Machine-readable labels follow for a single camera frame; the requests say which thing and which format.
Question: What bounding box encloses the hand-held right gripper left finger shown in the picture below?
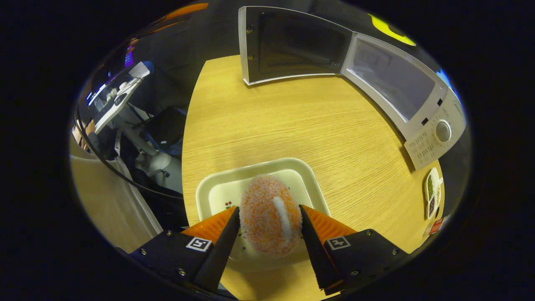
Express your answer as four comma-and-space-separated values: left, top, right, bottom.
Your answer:
127, 206, 242, 293

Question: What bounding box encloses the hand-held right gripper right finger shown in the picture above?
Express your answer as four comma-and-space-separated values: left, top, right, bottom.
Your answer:
298, 204, 412, 295

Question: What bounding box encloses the fuzzy orange bread roll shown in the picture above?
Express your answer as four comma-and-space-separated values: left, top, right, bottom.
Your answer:
239, 174, 303, 258

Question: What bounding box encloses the white microwave oven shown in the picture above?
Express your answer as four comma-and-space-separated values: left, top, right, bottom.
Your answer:
237, 5, 468, 171

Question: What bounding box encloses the black office chair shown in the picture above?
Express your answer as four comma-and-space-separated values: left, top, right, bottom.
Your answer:
142, 107, 187, 157

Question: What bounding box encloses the white desk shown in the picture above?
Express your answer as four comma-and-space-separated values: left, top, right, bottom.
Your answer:
86, 61, 151, 134

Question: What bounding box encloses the white divided bean dish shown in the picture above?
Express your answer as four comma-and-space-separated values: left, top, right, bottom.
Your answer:
423, 167, 443, 220

